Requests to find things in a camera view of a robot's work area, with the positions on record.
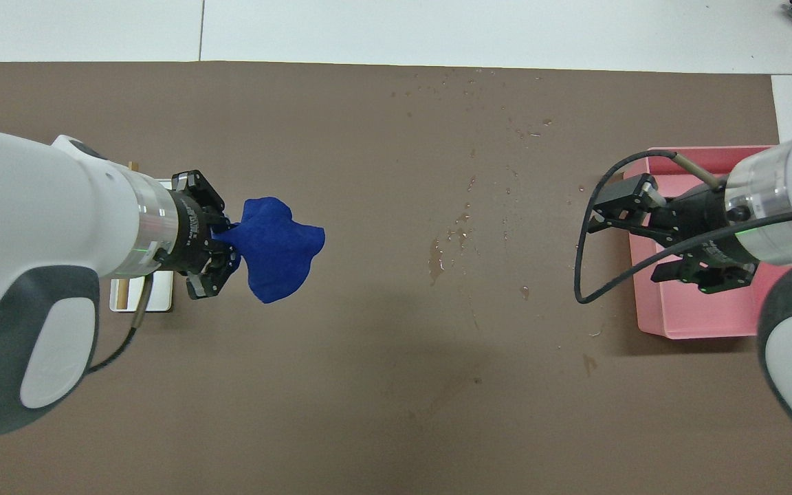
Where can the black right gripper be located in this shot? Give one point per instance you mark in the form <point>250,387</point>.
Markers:
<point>702,227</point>

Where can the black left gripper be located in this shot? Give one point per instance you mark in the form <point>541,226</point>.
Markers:
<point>190,234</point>

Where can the blue towel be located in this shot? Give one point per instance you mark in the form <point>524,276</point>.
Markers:
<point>272,247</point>

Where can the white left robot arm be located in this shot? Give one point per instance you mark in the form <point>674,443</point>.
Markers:
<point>31,227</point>

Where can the white rack with wooden bars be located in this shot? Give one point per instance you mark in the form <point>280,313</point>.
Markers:
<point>162,295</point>

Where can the pink plastic bin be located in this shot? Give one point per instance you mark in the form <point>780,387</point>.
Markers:
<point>698,316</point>

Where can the brown table mat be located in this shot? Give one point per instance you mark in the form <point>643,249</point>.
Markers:
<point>403,378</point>

